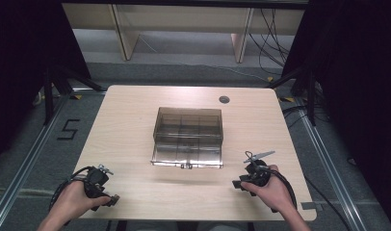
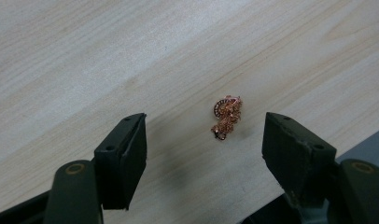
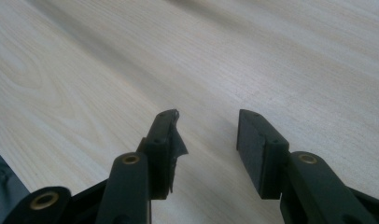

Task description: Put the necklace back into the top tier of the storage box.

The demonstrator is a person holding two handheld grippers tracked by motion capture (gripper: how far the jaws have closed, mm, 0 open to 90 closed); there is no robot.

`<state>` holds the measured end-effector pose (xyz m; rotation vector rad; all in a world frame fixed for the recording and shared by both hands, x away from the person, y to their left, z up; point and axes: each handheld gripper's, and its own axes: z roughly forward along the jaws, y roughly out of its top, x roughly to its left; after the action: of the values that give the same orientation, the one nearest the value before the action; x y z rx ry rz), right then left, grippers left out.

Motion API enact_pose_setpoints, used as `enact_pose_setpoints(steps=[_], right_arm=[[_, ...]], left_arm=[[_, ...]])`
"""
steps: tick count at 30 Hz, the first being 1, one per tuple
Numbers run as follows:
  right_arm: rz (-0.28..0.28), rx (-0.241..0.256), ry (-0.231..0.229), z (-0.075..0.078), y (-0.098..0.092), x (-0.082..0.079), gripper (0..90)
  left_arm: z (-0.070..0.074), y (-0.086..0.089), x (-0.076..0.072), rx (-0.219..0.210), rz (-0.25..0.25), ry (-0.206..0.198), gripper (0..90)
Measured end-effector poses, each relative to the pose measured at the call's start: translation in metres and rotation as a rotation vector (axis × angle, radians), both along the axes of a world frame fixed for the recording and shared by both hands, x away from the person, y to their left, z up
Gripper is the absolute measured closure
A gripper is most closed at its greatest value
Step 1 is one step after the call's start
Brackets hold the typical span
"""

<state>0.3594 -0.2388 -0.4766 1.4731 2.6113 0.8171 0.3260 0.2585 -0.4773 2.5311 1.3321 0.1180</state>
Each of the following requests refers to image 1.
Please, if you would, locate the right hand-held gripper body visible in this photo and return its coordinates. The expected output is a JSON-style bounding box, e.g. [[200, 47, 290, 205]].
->
[[238, 150, 276, 197]]

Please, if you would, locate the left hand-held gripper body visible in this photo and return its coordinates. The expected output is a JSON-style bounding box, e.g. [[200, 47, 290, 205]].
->
[[84, 164, 115, 212]]

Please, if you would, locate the person's right hand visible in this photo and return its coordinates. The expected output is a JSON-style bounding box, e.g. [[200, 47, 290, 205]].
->
[[240, 164, 293, 216]]

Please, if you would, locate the person's left hand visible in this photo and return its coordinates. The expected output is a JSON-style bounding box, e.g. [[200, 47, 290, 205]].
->
[[49, 180, 113, 222]]

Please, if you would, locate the black tape floor mark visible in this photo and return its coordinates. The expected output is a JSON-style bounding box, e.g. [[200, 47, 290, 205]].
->
[[56, 118, 81, 141]]

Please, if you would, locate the grey tape piece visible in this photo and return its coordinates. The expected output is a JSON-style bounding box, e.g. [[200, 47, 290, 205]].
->
[[300, 201, 319, 212]]

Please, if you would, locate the smoky clear plastic drawer box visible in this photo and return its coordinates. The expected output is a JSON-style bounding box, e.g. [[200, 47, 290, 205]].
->
[[150, 106, 224, 170]]

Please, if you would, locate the black metal stand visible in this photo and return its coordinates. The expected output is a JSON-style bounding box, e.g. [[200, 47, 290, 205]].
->
[[266, 64, 318, 127], [42, 63, 107, 127]]

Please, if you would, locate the black curtain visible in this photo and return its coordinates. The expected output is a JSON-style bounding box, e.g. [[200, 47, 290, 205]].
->
[[279, 0, 391, 222], [0, 0, 92, 166]]

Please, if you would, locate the light wooden shelf unit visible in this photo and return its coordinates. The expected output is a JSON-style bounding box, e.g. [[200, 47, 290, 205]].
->
[[61, 2, 306, 64]]

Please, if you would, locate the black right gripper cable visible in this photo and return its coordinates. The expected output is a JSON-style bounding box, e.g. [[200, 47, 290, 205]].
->
[[244, 150, 299, 214]]

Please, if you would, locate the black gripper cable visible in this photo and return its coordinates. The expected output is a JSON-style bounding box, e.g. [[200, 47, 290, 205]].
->
[[48, 166, 95, 214], [244, 150, 299, 214]]

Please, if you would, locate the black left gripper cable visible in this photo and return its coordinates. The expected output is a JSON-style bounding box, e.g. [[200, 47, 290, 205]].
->
[[48, 166, 95, 214]]

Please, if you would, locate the aluminium floor rail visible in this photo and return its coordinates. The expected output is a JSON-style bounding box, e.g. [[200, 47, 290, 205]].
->
[[276, 95, 369, 231], [0, 86, 107, 228]]

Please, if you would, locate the black floor cable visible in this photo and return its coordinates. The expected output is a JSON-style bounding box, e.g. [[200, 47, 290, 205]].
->
[[303, 175, 353, 231]]

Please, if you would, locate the bundle of black floor cables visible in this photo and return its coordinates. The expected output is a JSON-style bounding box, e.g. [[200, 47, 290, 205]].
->
[[248, 8, 292, 77]]

